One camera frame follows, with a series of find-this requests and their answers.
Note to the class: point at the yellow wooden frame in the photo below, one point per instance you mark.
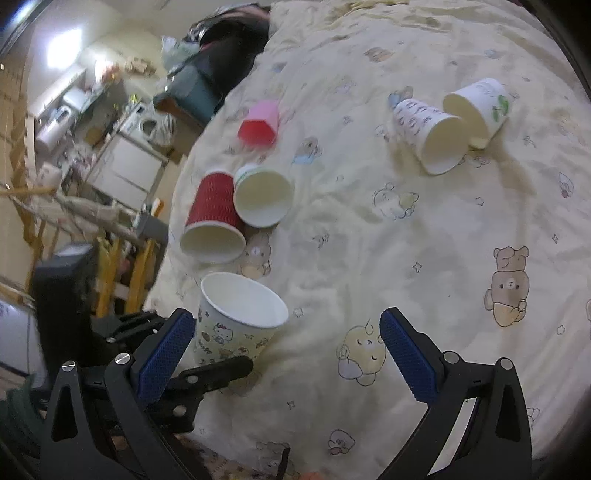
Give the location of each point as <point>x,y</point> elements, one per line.
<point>122,279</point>

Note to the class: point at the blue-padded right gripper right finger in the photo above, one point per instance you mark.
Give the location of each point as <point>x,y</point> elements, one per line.
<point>496,443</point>

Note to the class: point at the white paper cup cherry print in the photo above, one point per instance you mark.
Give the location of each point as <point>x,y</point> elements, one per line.
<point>484,106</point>

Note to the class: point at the cream cartoon-print blanket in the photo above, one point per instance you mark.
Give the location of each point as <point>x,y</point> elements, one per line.
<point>490,259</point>

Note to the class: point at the pink hexagonal plastic cup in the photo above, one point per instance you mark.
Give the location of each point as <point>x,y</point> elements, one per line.
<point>260,126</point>

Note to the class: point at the yellow cartoon paper cup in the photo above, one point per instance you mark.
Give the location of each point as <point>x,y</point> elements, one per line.
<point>237,316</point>

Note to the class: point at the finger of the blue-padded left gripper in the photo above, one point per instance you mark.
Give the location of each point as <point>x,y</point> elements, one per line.
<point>177,407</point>
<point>128,327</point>

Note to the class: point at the white kitchen cabinet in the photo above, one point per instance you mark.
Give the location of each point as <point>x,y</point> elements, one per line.
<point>125,172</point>

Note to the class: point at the red ribbed paper cup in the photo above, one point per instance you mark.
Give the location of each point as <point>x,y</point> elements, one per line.
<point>213,232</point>

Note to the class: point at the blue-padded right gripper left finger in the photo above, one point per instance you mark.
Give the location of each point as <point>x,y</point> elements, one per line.
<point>77,445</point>

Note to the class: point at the white pink-print paper cup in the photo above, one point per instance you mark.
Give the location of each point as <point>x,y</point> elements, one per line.
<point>438,139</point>

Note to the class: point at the white washing machine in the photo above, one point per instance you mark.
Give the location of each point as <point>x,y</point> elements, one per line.
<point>147,128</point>

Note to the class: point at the white green-band paper cup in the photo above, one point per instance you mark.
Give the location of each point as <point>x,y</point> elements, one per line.
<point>262,196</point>

